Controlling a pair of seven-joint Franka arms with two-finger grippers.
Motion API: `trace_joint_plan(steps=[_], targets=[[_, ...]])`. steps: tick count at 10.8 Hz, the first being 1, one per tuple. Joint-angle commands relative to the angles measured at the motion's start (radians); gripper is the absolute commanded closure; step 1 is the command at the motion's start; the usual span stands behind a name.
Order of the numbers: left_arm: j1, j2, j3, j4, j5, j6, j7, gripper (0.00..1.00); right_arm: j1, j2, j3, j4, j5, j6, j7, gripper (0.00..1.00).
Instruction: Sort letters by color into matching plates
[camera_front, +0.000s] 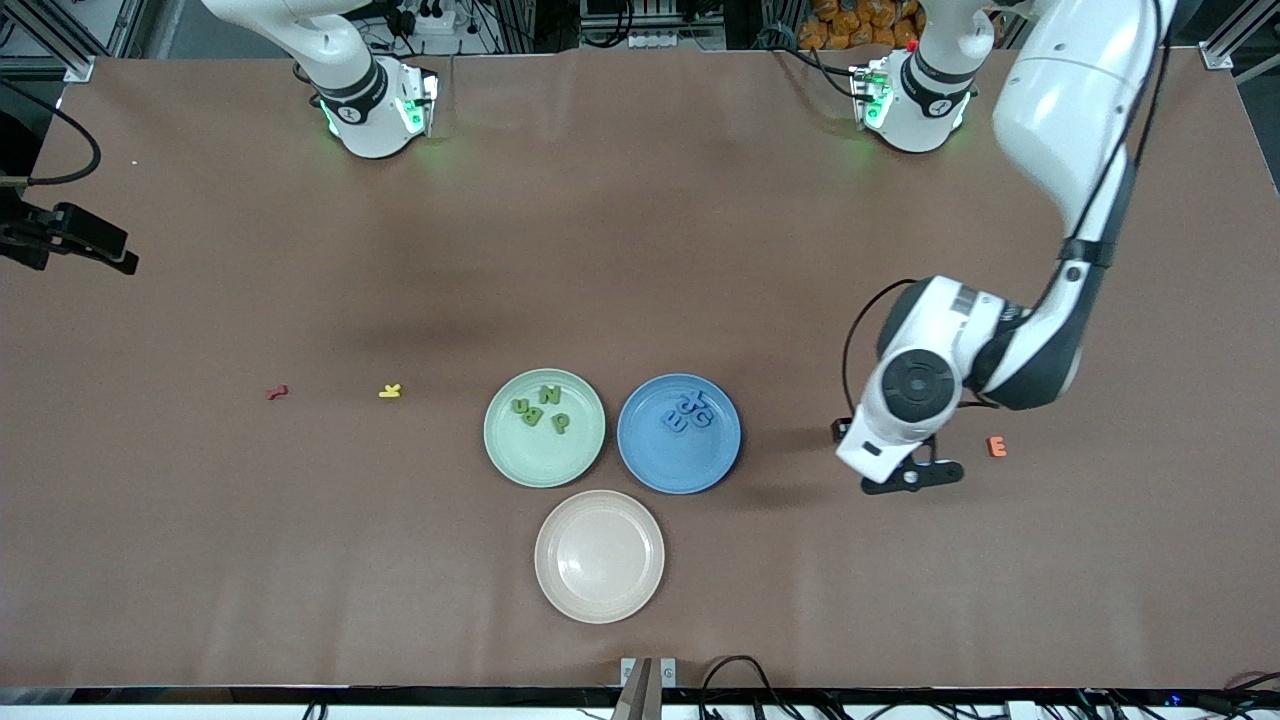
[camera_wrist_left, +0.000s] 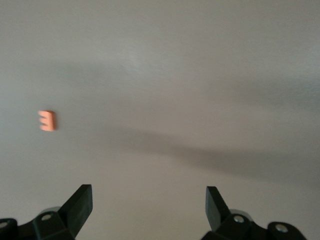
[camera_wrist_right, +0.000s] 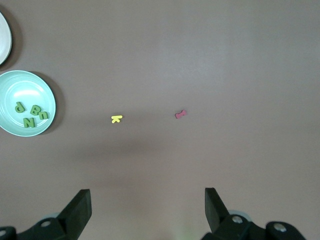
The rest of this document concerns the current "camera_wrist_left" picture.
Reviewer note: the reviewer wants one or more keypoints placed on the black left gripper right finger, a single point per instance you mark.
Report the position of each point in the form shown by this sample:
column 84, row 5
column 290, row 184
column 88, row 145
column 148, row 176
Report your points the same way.
column 215, row 212

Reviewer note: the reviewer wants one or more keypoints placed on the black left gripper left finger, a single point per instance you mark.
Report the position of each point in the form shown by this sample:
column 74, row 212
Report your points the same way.
column 75, row 210

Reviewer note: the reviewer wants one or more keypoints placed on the orange foam letter E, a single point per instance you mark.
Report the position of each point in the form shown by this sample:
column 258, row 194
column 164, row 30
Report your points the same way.
column 50, row 121

